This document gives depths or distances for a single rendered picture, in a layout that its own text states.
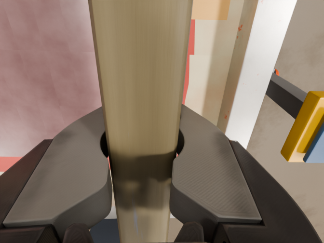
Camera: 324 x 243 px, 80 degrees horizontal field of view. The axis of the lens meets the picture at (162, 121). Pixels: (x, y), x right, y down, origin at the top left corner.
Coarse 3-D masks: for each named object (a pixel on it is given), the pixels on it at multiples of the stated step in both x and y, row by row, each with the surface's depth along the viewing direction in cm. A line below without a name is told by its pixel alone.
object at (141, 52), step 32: (96, 0) 5; (128, 0) 5; (160, 0) 5; (96, 32) 6; (128, 32) 5; (160, 32) 6; (96, 64) 6; (128, 64) 6; (160, 64) 6; (128, 96) 6; (160, 96) 7; (128, 128) 7; (160, 128) 7; (128, 160) 8; (160, 160) 8; (128, 192) 9; (160, 192) 9; (128, 224) 10; (160, 224) 10
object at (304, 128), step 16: (272, 80) 48; (272, 96) 47; (288, 96) 42; (304, 96) 40; (320, 96) 29; (288, 112) 42; (304, 112) 31; (320, 112) 30; (304, 128) 31; (288, 144) 35; (304, 144) 33; (288, 160) 35
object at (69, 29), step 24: (0, 0) 21; (24, 0) 21; (48, 0) 21; (72, 0) 21; (0, 24) 22; (24, 24) 22; (48, 24) 22; (72, 24) 22; (192, 24) 22; (0, 48) 23; (24, 48) 23; (48, 48) 23; (72, 48) 23; (192, 48) 24
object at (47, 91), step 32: (0, 64) 24; (32, 64) 24; (64, 64) 24; (0, 96) 26; (32, 96) 27; (64, 96) 27; (96, 96) 27; (0, 128) 29; (32, 128) 29; (64, 128) 29; (0, 160) 32
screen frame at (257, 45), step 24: (264, 0) 18; (288, 0) 19; (240, 24) 22; (264, 24) 20; (288, 24) 20; (240, 48) 22; (264, 48) 21; (240, 72) 22; (264, 72) 22; (240, 96) 24; (240, 120) 26
